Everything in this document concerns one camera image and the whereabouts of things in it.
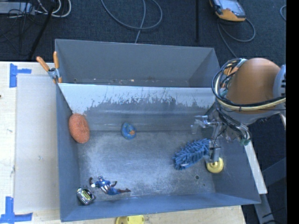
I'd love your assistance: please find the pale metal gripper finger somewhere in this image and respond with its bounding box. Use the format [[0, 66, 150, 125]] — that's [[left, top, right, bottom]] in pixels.
[[208, 145, 222, 163], [190, 115, 209, 135]]

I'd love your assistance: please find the blue microfibre duster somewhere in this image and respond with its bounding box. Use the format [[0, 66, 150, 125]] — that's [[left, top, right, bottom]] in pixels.
[[171, 138, 212, 171]]

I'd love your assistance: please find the grey metal bin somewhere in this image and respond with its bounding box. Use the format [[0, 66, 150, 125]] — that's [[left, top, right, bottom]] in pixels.
[[54, 38, 262, 223]]

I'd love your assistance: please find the blue rubber duck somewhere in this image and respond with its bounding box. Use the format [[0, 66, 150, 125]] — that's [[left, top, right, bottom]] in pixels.
[[121, 122, 137, 140]]

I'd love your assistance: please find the yellow plastic disc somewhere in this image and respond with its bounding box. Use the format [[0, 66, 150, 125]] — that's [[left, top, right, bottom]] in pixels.
[[115, 215, 145, 224]]

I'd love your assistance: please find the blue action figure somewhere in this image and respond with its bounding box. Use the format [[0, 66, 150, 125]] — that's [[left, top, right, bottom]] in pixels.
[[88, 175, 132, 196]]

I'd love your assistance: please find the orange scouring pad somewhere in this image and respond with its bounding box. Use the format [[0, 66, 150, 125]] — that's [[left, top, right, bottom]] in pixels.
[[68, 113, 91, 144]]

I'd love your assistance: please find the black and yellow tape measure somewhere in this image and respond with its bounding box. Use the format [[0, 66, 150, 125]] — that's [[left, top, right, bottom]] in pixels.
[[76, 187, 97, 206]]

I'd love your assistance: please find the pale flat board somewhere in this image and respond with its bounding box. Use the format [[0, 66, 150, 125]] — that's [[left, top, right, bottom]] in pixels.
[[13, 73, 61, 216]]

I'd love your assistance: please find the yellow plastic ring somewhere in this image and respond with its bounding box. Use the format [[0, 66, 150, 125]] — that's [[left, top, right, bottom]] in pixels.
[[205, 157, 225, 174]]

